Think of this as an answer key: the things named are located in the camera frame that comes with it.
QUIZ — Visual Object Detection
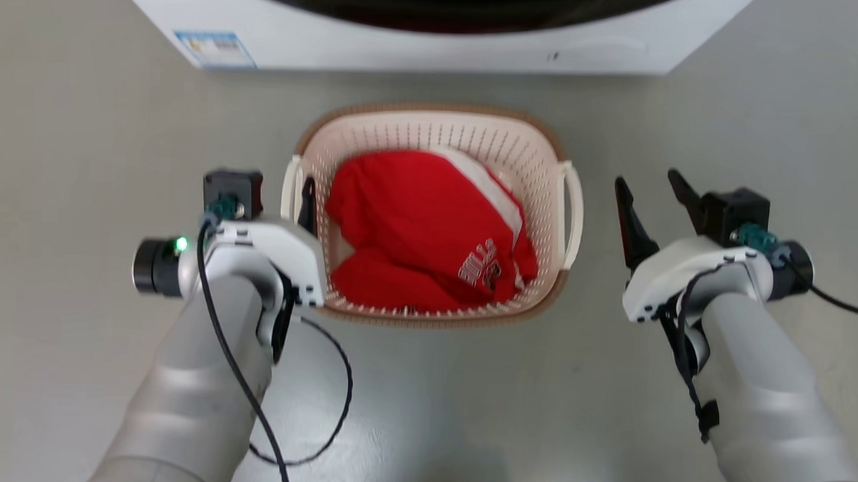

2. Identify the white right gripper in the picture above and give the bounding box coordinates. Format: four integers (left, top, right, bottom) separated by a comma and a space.
609, 167, 819, 331

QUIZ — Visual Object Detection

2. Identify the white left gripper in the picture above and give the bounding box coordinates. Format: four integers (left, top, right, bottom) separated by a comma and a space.
131, 170, 332, 309

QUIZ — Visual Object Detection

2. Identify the beige plastic laundry basket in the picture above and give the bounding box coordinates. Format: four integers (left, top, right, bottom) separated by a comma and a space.
276, 98, 588, 334

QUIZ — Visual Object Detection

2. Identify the red garment with white print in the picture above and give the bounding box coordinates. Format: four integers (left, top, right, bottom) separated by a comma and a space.
321, 145, 544, 319

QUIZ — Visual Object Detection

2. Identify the blue white energy label sticker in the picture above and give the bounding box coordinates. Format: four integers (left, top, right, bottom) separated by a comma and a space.
172, 29, 260, 72

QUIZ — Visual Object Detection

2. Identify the white washing machine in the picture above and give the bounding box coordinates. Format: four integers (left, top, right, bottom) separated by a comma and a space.
106, 0, 758, 91

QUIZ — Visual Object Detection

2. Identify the dark glass washing machine door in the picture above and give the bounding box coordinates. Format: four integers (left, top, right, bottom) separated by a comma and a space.
215, 0, 689, 43

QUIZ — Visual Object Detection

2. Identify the teal left cable connector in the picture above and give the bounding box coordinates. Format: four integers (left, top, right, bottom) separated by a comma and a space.
210, 193, 244, 222

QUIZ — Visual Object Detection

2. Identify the teal cable connector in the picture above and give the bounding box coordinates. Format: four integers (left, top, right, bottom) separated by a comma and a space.
731, 222, 781, 257
210, 193, 244, 222

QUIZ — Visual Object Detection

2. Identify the teal right cable connector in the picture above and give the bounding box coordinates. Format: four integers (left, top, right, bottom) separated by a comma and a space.
731, 222, 781, 257

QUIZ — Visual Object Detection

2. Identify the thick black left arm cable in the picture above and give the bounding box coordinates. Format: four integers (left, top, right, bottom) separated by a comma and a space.
187, 215, 303, 482

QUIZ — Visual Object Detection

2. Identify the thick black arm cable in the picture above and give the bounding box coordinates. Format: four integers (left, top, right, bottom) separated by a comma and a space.
187, 215, 303, 482
778, 255, 858, 319

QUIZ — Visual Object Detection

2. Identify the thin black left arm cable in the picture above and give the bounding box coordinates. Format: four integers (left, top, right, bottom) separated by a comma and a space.
247, 313, 357, 470

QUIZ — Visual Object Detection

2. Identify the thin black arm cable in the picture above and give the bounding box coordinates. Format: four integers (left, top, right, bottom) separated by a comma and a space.
653, 263, 727, 445
247, 313, 357, 470

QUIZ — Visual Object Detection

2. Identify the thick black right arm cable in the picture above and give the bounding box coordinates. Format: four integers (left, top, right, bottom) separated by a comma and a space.
778, 255, 858, 319

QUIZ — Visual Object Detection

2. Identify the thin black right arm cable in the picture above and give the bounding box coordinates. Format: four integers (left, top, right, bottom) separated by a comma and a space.
653, 263, 727, 445

